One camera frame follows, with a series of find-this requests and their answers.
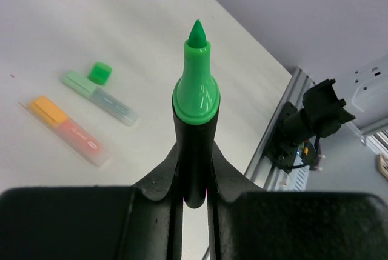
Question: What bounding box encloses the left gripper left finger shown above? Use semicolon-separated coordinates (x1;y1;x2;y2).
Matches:
130;145;183;259

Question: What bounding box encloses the bright green marker cap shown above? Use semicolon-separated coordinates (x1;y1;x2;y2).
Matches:
87;62;112;85

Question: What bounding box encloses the orange pen cap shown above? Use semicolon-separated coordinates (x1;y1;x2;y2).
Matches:
28;96;69;128

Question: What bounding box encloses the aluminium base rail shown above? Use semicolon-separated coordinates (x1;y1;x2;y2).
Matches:
244;67;313;192

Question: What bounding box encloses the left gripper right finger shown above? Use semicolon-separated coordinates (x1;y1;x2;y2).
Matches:
207;144;262;259

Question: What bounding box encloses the black green highlighter pen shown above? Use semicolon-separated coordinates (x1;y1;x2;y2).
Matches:
172;20;221;208

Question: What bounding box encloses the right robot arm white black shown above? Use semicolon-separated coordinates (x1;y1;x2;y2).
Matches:
169;0;354;172

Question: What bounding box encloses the pale green marker pen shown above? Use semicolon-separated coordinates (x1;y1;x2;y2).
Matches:
89;87;139;127

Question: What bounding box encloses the pink orange highlighter pen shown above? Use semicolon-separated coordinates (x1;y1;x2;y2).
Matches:
55;119;110;167

